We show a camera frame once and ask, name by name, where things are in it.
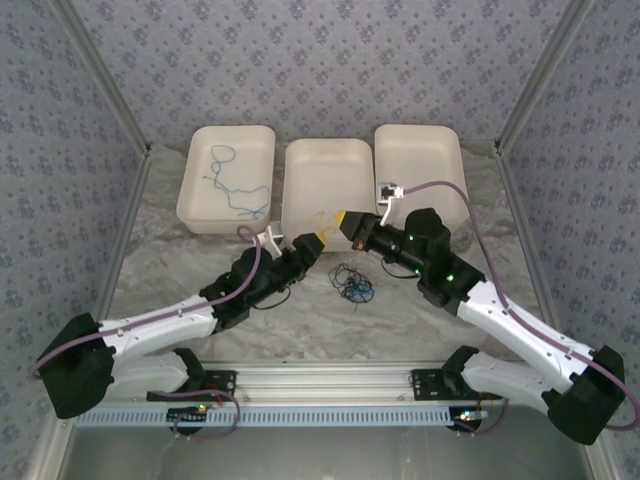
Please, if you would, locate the thin yellow cable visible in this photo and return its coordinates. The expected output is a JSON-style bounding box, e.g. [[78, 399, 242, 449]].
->
[[307, 212, 346, 242]]

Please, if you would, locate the thin blue cable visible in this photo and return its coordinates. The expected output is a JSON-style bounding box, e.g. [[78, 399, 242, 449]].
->
[[344, 279, 374, 304], [208, 143, 266, 220], [201, 173, 273, 220]]

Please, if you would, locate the cream plastic tray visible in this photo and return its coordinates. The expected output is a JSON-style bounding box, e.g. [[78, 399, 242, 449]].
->
[[373, 123, 471, 234], [280, 137, 378, 253], [175, 124, 276, 235]]

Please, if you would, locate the black electronics board with LEDs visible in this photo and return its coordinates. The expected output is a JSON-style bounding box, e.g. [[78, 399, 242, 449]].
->
[[167, 405, 211, 432], [452, 407, 489, 432]]

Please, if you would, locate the grey metal panel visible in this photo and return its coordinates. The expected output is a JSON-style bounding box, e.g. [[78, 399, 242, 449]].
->
[[59, 422, 599, 480]]

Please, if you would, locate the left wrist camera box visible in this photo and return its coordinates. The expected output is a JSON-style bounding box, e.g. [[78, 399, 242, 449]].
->
[[263, 223, 287, 257]]

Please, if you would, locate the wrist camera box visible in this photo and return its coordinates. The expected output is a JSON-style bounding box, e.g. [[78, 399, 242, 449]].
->
[[263, 223, 287, 257], [375, 179, 407, 227]]

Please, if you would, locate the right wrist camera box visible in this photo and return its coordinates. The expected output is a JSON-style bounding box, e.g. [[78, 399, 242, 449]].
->
[[375, 179, 407, 227]]

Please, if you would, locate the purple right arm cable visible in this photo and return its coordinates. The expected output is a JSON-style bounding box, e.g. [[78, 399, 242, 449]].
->
[[403, 179, 637, 437]]

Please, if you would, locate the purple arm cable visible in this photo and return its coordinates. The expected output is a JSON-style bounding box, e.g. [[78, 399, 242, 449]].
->
[[403, 179, 637, 437], [29, 224, 264, 441]]

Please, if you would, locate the aluminium table side rail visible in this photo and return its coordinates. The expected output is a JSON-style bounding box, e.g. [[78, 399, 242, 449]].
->
[[92, 149, 153, 326], [494, 147, 572, 361]]

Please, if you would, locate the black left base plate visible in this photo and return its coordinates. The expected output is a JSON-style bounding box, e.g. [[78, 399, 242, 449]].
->
[[146, 368, 237, 403]]

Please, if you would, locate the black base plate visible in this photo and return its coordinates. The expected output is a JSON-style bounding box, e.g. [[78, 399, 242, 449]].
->
[[411, 368, 504, 401], [146, 368, 237, 403]]

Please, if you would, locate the aluminium mounting rail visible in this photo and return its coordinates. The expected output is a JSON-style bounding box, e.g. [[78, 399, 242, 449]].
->
[[112, 363, 551, 404]]

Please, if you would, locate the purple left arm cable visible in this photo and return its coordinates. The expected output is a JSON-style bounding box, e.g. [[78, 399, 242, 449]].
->
[[29, 224, 264, 441]]

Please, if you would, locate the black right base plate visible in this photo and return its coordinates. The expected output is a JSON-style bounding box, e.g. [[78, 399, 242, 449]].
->
[[411, 368, 504, 401]]

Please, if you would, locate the blue-grey slotted cable duct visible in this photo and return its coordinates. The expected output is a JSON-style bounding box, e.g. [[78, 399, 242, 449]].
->
[[74, 405, 464, 429]]

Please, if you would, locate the aluminium frame post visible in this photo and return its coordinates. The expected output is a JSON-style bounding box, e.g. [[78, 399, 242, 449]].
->
[[49, 0, 153, 157], [493, 0, 597, 154]]

